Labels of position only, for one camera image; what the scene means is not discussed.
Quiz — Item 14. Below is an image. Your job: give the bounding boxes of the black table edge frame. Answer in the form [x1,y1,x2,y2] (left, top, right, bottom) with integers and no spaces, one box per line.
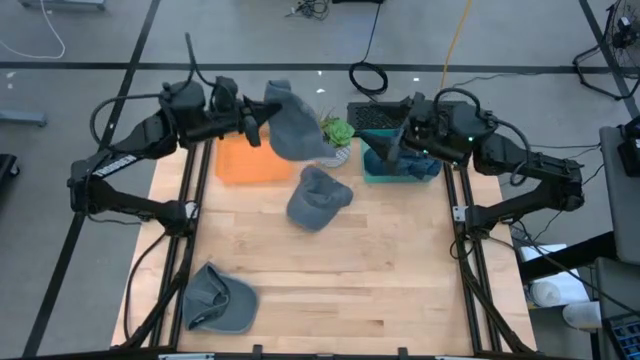
[109,343,539,360]

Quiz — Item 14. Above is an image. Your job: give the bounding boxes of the black equipment corner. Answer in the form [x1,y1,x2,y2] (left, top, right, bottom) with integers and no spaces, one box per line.
[0,153,21,181]

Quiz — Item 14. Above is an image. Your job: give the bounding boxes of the white floor cable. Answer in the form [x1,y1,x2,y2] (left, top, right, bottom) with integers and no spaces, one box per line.
[0,0,67,60]

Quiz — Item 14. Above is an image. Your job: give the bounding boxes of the white paper roll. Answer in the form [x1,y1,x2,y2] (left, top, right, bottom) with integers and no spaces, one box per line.
[529,272,591,309]
[562,299,602,331]

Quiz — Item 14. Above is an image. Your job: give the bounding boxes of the grey furniture foot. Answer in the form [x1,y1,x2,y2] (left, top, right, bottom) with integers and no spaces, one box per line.
[18,0,107,12]
[0,110,49,127]

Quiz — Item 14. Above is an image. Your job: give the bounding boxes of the grey cap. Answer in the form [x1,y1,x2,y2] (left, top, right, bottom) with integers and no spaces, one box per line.
[285,165,355,233]
[263,78,337,162]
[182,262,260,335]

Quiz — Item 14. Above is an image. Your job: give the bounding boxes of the coiled black cable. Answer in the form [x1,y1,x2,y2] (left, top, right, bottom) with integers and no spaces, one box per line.
[348,2,390,96]

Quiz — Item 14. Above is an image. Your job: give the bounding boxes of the black floor fan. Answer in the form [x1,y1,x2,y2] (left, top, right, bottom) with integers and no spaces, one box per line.
[572,0,640,101]

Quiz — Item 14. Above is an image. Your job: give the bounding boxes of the black keyboard blue keys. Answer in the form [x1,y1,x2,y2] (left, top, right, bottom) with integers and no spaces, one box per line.
[601,310,640,360]

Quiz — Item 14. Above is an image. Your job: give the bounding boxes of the white box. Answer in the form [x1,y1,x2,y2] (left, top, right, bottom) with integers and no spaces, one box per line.
[519,243,569,264]

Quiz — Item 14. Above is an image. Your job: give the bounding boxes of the potted succulent patterned pot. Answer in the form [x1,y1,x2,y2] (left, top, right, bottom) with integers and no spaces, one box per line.
[319,110,356,169]

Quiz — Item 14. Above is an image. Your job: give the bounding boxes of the black device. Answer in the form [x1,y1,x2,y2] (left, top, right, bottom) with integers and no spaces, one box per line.
[617,117,640,179]

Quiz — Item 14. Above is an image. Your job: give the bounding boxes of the grey side table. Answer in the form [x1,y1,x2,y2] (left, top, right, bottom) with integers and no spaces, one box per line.
[598,124,640,266]

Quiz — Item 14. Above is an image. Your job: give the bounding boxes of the black perforated computer case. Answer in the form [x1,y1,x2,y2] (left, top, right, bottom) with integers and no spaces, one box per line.
[346,100,419,134]

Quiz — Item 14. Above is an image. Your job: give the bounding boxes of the orange plastic bin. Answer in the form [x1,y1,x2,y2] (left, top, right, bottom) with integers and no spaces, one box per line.
[214,134,295,186]

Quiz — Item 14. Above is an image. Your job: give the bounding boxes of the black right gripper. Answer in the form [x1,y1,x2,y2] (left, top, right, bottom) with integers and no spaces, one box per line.
[359,92,452,165]

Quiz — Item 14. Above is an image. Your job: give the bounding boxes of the black beam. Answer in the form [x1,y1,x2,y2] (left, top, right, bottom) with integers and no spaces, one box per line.
[517,230,617,282]

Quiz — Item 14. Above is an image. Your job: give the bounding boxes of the tangled black cable bundle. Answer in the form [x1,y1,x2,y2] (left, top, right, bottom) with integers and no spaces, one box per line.
[284,0,331,21]

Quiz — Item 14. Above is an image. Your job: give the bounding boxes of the teal plastic bin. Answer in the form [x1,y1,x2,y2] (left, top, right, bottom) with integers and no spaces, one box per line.
[359,128,445,185]

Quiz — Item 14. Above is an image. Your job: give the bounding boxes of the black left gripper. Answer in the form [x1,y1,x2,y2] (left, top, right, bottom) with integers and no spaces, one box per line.
[180,75,284,150]

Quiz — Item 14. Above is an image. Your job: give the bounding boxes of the black aluminium frame rails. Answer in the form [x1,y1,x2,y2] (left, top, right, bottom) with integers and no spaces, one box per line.
[439,159,534,354]
[119,134,211,351]

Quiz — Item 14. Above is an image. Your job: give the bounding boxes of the yellow hanging cable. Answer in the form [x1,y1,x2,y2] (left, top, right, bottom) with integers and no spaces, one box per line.
[437,0,474,94]

